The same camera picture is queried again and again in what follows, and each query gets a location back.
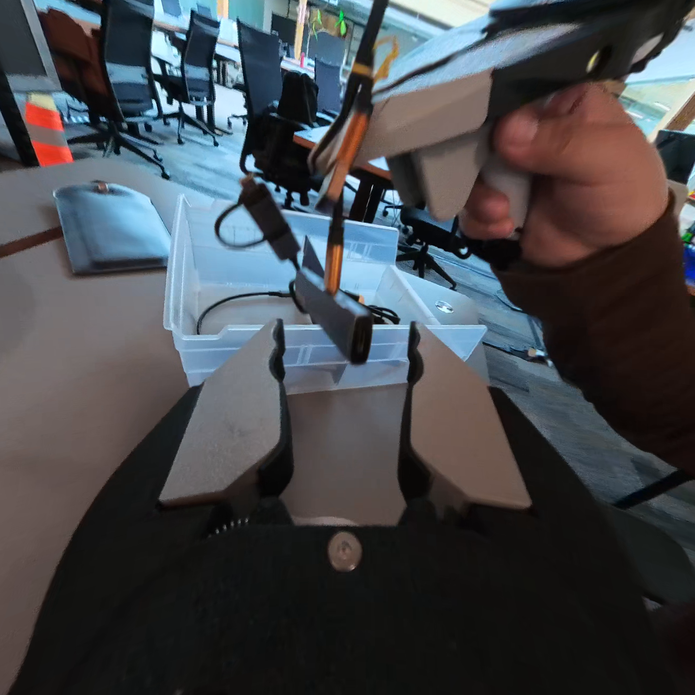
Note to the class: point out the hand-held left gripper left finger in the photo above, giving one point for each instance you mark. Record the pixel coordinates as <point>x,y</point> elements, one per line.
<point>228,429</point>

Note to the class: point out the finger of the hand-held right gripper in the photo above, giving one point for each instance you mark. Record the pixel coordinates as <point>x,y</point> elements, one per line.
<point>434,114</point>
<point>450,62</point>

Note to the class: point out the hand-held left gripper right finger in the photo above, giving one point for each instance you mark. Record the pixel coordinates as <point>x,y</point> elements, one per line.
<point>461,434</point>

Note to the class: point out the grey usb hub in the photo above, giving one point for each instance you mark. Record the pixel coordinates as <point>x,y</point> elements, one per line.
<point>336,315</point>

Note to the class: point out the grey metal hub plug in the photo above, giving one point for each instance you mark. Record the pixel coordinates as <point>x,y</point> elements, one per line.
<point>269,222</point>

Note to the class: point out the person's right forearm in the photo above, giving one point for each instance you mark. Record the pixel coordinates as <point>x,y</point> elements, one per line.
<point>613,336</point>

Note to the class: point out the person's right hand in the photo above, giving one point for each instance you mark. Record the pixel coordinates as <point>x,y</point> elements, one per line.
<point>586,174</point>

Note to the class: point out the brown edged desk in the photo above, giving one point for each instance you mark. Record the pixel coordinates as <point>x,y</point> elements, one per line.
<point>374,174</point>

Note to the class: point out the black office chair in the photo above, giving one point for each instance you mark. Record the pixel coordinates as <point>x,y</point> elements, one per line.
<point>198,70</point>
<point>127,70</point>
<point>429,239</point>
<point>271,135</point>

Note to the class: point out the grey leather pouch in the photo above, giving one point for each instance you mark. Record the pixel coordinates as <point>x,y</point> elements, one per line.
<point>108,228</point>

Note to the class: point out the orange traffic cone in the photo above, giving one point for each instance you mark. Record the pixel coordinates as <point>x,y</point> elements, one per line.
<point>46,130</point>

